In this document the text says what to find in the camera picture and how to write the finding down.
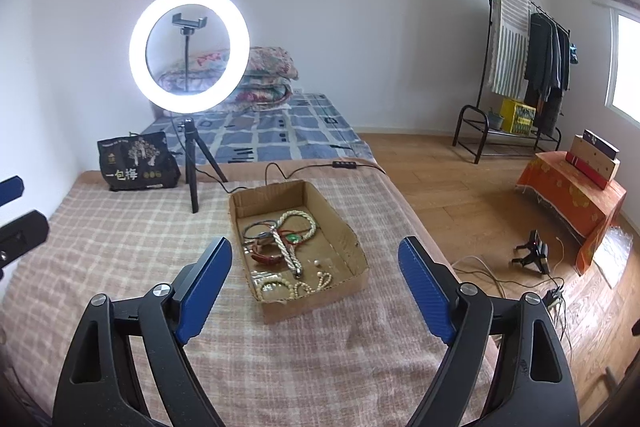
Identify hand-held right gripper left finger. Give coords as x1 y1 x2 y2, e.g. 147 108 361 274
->
52 236 234 427

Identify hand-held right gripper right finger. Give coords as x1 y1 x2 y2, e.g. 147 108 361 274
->
397 235 581 427

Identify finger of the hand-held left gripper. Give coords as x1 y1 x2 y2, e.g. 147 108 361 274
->
0 176 25 206
0 209 50 280

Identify blue bangle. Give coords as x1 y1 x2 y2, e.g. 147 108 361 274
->
242 219 279 243

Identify twisted white pearl necklace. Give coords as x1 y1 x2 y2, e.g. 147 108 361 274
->
274 209 319 279

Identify yellow bead bracelet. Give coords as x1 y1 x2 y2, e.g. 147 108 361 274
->
257 277 314 303

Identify cardboard box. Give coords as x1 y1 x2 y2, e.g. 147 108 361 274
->
228 179 369 325

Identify brown leather wristwatch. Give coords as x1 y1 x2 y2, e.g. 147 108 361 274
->
245 231 286 266

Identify small black floor tripod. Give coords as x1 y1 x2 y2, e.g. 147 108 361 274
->
510 229 551 276

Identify black printed snack bag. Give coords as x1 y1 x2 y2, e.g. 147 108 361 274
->
96 131 182 192

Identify black metal clothes rack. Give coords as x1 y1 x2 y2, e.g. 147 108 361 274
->
452 0 572 164

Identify blue patterned mattress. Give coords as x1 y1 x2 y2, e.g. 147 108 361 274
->
140 93 375 168

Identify orange covered low table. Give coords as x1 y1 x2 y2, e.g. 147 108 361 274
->
516 150 627 276

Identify yellow plastic crate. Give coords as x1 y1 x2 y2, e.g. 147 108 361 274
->
500 98 537 137

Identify red flat box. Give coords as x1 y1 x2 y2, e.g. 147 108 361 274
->
565 151 609 191

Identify tan cardboard carton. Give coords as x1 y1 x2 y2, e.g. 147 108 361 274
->
570 137 621 184

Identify folded floral quilt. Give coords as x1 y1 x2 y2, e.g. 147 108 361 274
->
159 46 301 112

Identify dark lidded gift box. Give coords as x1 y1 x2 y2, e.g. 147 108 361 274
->
581 130 621 160

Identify black phone holder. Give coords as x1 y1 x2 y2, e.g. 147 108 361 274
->
172 13 208 94

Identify dark hanging clothes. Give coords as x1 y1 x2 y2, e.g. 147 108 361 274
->
522 12 571 136

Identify striped hanging cloth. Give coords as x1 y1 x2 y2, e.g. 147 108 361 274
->
487 0 532 100

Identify window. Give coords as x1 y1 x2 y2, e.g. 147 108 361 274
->
606 8 640 124

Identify tangle of floor cables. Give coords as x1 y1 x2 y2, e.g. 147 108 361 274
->
450 237 573 345

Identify black cable with inline controller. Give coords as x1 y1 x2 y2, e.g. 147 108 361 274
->
192 159 386 196

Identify white ring light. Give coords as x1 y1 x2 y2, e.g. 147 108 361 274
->
129 0 249 114

